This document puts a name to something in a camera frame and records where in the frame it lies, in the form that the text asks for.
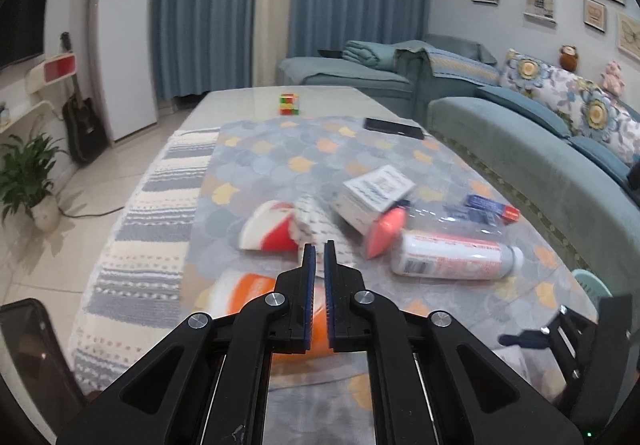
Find floral cushion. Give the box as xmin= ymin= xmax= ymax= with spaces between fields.
xmin=500 ymin=49 xmax=640 ymax=167

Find white curved wall shelf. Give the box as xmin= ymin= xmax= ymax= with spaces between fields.
xmin=0 ymin=52 xmax=79 ymax=136

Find white bottle with red label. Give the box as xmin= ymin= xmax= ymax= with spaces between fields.
xmin=390 ymin=230 xmax=525 ymax=281

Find folded teal blanket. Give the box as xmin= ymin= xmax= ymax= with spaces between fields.
xmin=342 ymin=40 xmax=401 ymax=72

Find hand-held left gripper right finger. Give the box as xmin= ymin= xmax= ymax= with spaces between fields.
xmin=324 ymin=239 xmax=587 ymax=445

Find pink plush toy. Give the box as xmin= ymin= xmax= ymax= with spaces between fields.
xmin=600 ymin=61 xmax=626 ymax=96

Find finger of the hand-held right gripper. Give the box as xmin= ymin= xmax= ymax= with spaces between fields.
xmin=499 ymin=306 xmax=598 ymax=378

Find black guitar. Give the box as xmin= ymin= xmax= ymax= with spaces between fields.
xmin=60 ymin=32 xmax=109 ymax=164

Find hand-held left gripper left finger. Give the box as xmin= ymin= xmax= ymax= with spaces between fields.
xmin=56 ymin=241 xmax=317 ymax=445

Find black television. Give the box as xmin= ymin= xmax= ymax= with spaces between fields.
xmin=0 ymin=0 xmax=54 ymax=71

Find white cardboard box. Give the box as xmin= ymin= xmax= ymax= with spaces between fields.
xmin=334 ymin=165 xmax=417 ymax=236

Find scale pattern tablecloth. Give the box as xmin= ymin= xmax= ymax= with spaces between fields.
xmin=180 ymin=118 xmax=601 ymax=426

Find potted green plant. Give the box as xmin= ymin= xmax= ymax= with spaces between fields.
xmin=0 ymin=132 xmax=69 ymax=232

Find black phone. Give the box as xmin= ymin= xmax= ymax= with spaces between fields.
xmin=363 ymin=117 xmax=426 ymax=141

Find white dotted tissue packet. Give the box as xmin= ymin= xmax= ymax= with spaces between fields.
xmin=292 ymin=195 xmax=362 ymax=251

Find cream curtain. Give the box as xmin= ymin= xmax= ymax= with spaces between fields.
xmin=252 ymin=0 xmax=301 ymax=88

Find brown plush toy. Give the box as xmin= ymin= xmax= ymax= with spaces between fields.
xmin=559 ymin=45 xmax=581 ymax=72

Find blue and red small box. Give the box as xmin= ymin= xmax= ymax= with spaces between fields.
xmin=462 ymin=194 xmax=521 ymax=226

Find teal sofa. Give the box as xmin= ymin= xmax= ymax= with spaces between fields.
xmin=277 ymin=32 xmax=640 ymax=326

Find light blue plastic basket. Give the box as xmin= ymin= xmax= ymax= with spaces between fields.
xmin=572 ymin=269 xmax=614 ymax=299

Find red and white paper cup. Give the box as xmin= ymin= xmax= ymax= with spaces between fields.
xmin=239 ymin=200 xmax=301 ymax=253

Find white refrigerator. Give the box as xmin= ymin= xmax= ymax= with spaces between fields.
xmin=90 ymin=0 xmax=160 ymax=143

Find striped knit cloth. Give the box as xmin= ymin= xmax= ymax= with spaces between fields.
xmin=69 ymin=128 xmax=222 ymax=393

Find orange and white packet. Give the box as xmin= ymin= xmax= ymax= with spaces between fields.
xmin=210 ymin=270 xmax=351 ymax=366

